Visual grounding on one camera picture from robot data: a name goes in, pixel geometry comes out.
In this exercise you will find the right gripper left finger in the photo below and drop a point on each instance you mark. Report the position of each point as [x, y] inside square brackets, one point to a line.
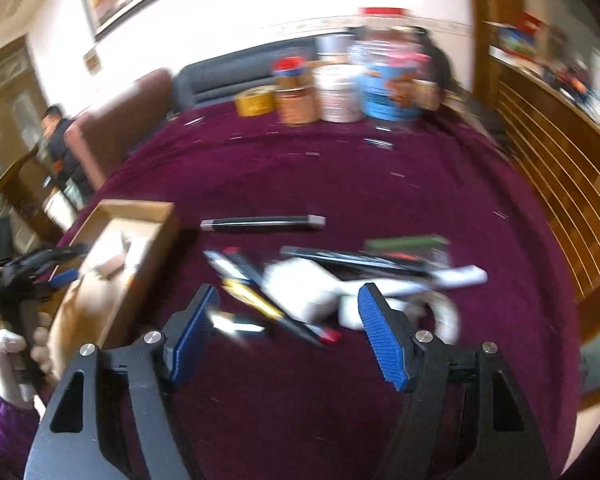
[185, 335]

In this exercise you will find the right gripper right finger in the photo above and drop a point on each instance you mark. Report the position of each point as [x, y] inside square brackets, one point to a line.
[390, 335]

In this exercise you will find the black tape roll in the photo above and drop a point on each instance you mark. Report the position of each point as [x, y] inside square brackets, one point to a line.
[437, 313]

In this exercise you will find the white glue bottle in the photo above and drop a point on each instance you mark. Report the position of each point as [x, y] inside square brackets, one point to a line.
[310, 294]

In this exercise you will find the left purple sleeve forearm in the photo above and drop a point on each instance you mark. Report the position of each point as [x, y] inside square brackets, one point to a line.
[17, 431]

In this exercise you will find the left hand white glove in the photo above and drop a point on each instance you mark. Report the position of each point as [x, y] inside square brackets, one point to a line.
[12, 349]

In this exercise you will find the yellow black utility knife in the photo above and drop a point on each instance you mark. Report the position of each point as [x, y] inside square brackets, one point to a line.
[248, 296]

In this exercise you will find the long black pen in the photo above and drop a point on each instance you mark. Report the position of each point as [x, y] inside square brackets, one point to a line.
[358, 260]

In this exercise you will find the blue clear pen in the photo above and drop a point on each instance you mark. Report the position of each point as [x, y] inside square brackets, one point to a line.
[225, 267]

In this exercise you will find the cardboard tray box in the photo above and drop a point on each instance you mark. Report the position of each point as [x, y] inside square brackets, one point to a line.
[92, 310]

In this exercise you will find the black red marker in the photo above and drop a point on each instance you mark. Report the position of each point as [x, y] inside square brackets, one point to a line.
[314, 334]

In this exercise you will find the green packet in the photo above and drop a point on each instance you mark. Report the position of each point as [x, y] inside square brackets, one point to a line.
[432, 248]

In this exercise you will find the wooden chair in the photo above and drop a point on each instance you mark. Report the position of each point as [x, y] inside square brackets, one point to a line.
[25, 203]

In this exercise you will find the white marker pen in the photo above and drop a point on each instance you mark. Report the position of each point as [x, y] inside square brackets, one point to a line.
[444, 279]

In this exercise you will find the small wooden block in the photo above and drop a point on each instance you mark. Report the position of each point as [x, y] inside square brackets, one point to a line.
[111, 266]

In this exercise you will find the black marker silver ends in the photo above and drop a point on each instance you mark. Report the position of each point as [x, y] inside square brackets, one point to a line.
[308, 222]

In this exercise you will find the person in black jacket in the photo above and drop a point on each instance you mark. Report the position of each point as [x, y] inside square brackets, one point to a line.
[66, 167]

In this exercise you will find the brown armchair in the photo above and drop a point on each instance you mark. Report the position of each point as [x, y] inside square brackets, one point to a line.
[102, 138]

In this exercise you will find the wooden cabinet with glass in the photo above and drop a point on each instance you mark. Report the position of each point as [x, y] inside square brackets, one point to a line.
[21, 103]

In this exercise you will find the orange label jar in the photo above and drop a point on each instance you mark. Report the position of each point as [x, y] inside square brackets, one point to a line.
[298, 106]

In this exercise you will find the yellow tape roll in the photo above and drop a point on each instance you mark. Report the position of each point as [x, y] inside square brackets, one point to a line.
[256, 101]

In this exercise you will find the white plastic jar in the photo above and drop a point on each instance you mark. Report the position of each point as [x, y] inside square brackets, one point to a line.
[338, 92]

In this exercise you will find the blue label snack jar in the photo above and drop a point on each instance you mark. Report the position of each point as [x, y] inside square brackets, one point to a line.
[395, 81]

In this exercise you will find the black leather sofa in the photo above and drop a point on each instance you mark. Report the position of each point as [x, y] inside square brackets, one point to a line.
[219, 79]

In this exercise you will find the wooden sideboard counter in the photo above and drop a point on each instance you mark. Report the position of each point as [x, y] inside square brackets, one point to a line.
[557, 148]

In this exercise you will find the red lid gold jar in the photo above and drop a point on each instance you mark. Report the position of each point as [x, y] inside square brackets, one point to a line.
[291, 72]

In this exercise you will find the red lid clear jar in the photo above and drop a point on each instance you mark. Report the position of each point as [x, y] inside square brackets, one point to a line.
[382, 23]

